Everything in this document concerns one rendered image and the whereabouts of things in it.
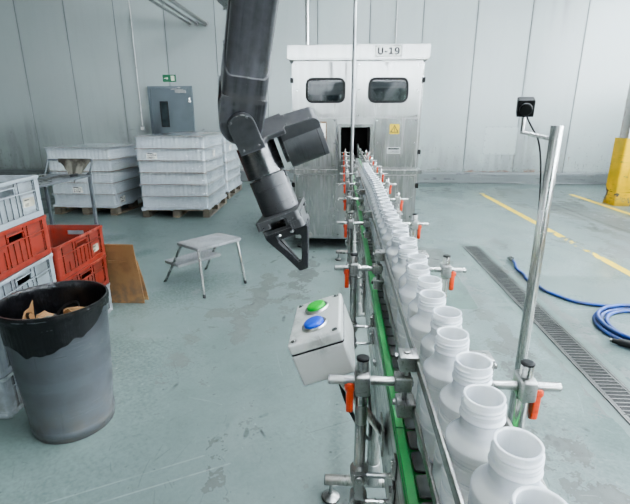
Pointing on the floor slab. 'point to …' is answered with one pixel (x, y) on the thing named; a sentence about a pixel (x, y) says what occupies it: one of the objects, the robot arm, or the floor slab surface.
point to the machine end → (331, 212)
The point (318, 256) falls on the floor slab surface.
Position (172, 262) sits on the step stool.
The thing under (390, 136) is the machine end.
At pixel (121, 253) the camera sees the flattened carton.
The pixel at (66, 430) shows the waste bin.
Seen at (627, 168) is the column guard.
